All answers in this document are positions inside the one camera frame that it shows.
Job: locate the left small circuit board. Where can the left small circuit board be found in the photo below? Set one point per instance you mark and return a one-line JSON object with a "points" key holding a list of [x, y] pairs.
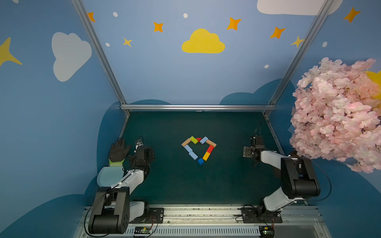
{"points": [[142, 231]]}

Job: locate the right aluminium frame post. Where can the right aluminium frame post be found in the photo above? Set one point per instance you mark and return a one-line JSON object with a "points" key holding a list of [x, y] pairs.
{"points": [[309, 37]]}

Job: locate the aluminium frame post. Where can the aluminium frame post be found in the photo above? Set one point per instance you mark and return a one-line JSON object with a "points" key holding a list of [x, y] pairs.
{"points": [[86, 22], [309, 37]]}

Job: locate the light blue plastic dustpan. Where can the light blue plastic dustpan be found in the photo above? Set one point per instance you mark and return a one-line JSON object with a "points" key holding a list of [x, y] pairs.
{"points": [[108, 176]]}

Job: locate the aluminium frame back crossbar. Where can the aluminium frame back crossbar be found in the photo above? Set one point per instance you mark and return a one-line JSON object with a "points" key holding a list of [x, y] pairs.
{"points": [[148, 107]]}

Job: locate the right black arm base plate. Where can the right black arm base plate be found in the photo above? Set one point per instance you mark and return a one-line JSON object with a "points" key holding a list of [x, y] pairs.
{"points": [[255, 215]]}

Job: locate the right small circuit board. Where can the right small circuit board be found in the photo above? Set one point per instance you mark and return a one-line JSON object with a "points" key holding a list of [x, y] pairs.
{"points": [[266, 232]]}

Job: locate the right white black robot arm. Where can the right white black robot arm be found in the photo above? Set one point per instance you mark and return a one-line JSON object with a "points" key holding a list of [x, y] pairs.
{"points": [[297, 175]]}

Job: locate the small circuit board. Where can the small circuit board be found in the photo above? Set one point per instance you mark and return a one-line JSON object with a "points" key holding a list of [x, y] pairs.
{"points": [[142, 231], [266, 232]]}

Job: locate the lime green block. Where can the lime green block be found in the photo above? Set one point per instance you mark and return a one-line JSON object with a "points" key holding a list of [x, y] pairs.
{"points": [[193, 140]]}

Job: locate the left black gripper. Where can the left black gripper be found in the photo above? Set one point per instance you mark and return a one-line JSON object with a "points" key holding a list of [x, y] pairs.
{"points": [[143, 153]]}

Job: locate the red rectangular block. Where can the red rectangular block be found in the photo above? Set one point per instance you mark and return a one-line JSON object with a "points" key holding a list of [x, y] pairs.
{"points": [[210, 149]]}

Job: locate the dark blue small block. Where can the dark blue small block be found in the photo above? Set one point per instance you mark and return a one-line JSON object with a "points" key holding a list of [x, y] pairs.
{"points": [[200, 161]]}

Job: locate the aluminium frame rail front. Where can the aluminium frame rail front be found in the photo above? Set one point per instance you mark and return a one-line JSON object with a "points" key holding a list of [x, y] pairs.
{"points": [[225, 221]]}

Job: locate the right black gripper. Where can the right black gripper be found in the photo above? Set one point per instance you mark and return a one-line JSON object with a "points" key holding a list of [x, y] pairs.
{"points": [[248, 151]]}

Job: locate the light blue block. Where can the light blue block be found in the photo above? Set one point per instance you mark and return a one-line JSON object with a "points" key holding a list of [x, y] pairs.
{"points": [[188, 148], [193, 155], [204, 140]]}

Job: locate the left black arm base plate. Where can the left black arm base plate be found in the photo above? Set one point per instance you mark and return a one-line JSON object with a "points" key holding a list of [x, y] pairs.
{"points": [[148, 216]]}

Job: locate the pink artificial blossom tree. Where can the pink artificial blossom tree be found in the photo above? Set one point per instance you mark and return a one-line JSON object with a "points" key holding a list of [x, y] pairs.
{"points": [[337, 114]]}

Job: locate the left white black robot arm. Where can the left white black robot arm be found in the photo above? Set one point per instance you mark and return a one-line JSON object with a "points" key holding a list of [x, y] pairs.
{"points": [[112, 209]]}

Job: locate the black green work glove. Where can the black green work glove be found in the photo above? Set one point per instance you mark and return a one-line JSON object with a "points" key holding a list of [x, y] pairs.
{"points": [[118, 153]]}

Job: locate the natural wood block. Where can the natural wood block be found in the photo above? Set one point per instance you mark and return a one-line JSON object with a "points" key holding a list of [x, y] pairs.
{"points": [[209, 142], [186, 142]]}

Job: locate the left aluminium frame post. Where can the left aluminium frame post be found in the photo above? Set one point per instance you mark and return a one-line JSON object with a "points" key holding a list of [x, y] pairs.
{"points": [[86, 22]]}

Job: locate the yellow rectangular block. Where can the yellow rectangular block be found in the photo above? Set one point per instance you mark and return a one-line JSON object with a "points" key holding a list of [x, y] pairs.
{"points": [[206, 156]]}

